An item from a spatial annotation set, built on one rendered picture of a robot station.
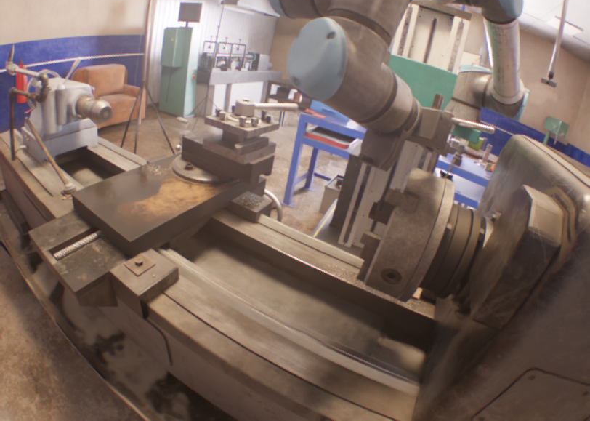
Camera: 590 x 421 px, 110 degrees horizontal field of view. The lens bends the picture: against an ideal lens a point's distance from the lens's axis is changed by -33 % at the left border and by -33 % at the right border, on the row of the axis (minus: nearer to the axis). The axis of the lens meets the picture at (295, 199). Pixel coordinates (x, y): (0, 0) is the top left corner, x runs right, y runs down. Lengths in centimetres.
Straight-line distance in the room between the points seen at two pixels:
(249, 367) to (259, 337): 8
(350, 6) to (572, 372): 57
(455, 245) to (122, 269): 69
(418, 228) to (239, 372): 42
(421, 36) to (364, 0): 127
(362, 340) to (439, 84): 117
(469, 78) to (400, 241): 103
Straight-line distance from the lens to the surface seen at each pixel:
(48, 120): 136
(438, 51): 163
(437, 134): 47
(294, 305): 89
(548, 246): 37
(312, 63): 34
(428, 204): 51
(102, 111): 114
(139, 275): 72
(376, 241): 61
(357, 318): 90
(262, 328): 68
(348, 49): 34
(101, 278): 75
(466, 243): 55
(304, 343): 66
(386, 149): 44
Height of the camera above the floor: 137
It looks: 28 degrees down
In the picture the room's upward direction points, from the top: 12 degrees clockwise
